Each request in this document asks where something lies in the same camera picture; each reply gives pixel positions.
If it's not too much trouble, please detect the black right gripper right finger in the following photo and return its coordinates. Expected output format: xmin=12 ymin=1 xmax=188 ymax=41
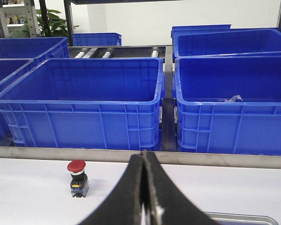
xmin=142 ymin=151 xmax=218 ymax=225

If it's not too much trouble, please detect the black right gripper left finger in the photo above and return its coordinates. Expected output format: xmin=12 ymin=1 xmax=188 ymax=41
xmin=80 ymin=154 xmax=143 ymax=225

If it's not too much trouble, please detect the silver metal tray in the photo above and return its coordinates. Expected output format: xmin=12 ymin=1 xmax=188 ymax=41
xmin=205 ymin=212 xmax=278 ymax=225

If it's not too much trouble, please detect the red emergency stop button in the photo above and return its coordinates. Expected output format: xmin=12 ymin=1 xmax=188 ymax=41
xmin=67 ymin=159 xmax=89 ymax=198

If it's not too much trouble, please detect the blue plastic crate centre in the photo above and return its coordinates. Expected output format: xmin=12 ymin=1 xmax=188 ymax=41
xmin=0 ymin=58 xmax=164 ymax=150

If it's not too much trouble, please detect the blue plastic crate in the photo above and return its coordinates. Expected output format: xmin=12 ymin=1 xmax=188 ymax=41
xmin=0 ymin=59 xmax=34 ymax=141
xmin=174 ymin=56 xmax=281 ymax=156
xmin=0 ymin=58 xmax=164 ymax=150

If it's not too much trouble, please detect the blue plastic crate right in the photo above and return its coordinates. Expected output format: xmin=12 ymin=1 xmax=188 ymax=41
xmin=174 ymin=56 xmax=281 ymax=156

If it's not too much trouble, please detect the blue crate far back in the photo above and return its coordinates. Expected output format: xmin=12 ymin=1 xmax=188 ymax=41
xmin=72 ymin=32 xmax=122 ymax=46

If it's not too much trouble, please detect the blue crate behind right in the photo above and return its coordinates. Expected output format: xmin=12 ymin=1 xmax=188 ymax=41
xmin=173 ymin=29 xmax=281 ymax=58

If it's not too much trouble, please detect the blue plastic crate left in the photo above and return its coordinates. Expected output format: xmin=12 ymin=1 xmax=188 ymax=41
xmin=0 ymin=59 xmax=34 ymax=141

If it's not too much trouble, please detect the blue crate behind left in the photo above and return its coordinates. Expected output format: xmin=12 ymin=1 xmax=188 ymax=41
xmin=0 ymin=37 xmax=69 ymax=59

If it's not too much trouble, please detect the green potted plant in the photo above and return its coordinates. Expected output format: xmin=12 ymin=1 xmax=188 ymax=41
xmin=10 ymin=9 xmax=68 ymax=38

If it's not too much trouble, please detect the steel table edge rail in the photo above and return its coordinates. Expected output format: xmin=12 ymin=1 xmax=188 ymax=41
xmin=0 ymin=146 xmax=281 ymax=169

